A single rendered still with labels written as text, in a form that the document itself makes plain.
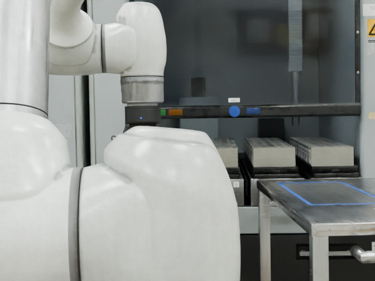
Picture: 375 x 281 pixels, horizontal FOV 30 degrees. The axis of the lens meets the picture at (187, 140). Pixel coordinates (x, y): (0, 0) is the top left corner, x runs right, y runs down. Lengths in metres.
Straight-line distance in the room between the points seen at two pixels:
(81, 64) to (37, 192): 0.68
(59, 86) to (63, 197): 1.17
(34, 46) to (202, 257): 0.32
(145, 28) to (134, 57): 0.06
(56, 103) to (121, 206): 1.19
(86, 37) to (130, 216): 0.71
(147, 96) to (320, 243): 0.53
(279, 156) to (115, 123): 0.45
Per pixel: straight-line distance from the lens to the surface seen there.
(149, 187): 0.75
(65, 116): 1.92
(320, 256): 1.08
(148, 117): 1.43
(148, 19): 1.43
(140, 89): 1.42
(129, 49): 1.42
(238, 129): 2.63
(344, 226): 1.08
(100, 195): 0.76
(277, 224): 1.82
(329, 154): 1.89
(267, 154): 1.87
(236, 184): 1.80
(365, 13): 1.93
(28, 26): 0.87
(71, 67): 1.44
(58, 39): 1.40
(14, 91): 0.84
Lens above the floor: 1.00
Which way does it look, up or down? 3 degrees down
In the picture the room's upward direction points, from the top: 1 degrees counter-clockwise
